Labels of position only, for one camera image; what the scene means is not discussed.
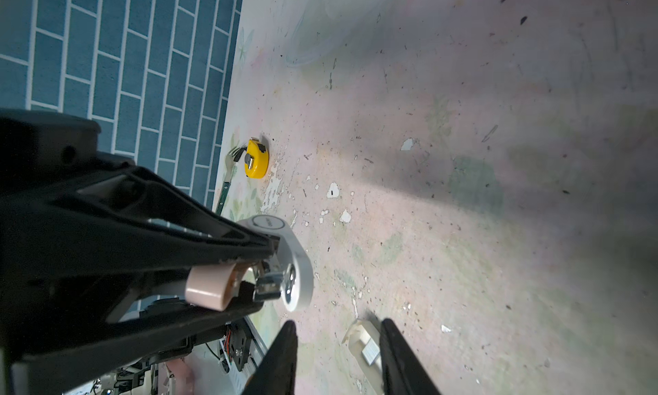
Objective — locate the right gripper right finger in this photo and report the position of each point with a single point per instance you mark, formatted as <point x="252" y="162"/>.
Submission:
<point x="57" y="353"/>

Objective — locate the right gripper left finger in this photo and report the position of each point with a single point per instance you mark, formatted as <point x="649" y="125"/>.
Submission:
<point x="70" y="210"/>

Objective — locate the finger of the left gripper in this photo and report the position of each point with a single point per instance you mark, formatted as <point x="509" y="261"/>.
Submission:
<point x="402" y="372"/>
<point x="276" y="375"/>

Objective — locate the cardboard staple tray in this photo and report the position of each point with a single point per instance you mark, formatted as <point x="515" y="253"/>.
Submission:
<point x="363" y="343"/>

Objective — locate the staple strip lower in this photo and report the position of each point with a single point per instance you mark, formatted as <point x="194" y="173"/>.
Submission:
<point x="371" y="352"/>

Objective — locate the yellow tape measure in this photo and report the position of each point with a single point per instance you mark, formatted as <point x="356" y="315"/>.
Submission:
<point x="256" y="159"/>

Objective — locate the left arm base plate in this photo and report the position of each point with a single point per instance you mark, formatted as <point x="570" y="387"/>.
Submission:
<point x="243" y="347"/>

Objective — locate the green handled fork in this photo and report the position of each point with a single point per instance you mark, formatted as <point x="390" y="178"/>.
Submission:
<point x="230" y="162"/>

